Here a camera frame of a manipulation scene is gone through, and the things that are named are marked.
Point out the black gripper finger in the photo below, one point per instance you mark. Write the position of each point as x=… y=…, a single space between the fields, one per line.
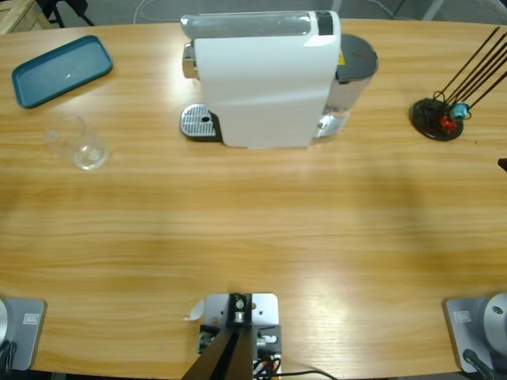
x=504 y=164

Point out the blue coffee capsule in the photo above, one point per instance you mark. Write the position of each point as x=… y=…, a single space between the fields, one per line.
x=459 y=111

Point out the silver coffee machine lid lever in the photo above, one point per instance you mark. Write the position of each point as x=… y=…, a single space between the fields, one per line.
x=245 y=24

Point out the clear glass cup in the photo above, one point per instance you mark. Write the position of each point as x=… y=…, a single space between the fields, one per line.
x=85 y=152

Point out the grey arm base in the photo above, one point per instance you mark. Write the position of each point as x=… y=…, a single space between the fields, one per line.
x=475 y=324
x=24 y=328

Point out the red coffee capsule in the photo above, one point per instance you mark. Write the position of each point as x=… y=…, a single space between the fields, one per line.
x=447 y=124

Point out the white capsule coffee machine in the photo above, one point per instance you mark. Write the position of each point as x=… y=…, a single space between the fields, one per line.
x=261 y=91

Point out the black capsule holder with rods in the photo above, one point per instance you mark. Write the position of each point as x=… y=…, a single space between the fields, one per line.
x=425 y=116

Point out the clear water tank dark lid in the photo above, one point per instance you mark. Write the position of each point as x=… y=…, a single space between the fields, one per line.
x=356 y=55

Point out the chrome drip tray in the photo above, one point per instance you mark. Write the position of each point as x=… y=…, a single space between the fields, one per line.
x=196 y=120

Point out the white tape strip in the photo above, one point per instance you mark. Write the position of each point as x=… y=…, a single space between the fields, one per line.
x=195 y=312

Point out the teal rectangular tray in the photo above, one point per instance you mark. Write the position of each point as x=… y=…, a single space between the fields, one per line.
x=59 y=71

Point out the black chair legs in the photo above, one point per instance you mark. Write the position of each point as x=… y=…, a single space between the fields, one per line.
x=56 y=16

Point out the wooden crate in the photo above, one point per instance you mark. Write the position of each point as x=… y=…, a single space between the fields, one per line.
x=17 y=14

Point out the grey metal frame leg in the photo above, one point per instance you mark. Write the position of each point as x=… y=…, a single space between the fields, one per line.
x=433 y=10

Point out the white mount block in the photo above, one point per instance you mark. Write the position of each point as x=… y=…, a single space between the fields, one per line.
x=263 y=312

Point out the dark camera post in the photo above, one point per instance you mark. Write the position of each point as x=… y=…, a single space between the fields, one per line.
x=226 y=356

